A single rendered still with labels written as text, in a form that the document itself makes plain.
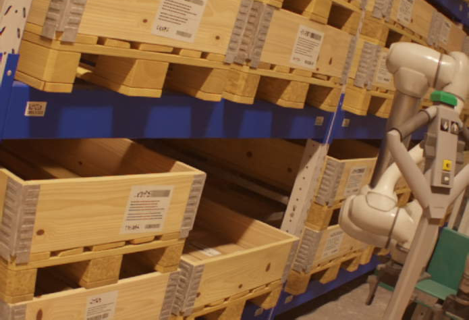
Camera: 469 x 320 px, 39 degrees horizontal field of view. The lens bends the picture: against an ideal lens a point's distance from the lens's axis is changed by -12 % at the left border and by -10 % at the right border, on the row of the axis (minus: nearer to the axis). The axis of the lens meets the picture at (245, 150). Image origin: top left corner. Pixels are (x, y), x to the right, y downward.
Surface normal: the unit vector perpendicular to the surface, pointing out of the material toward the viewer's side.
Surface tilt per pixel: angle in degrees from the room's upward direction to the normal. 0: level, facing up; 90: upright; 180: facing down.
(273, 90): 90
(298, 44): 90
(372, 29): 90
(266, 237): 90
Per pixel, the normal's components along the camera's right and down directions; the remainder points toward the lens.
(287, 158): -0.51, 0.01
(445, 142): 0.60, 0.03
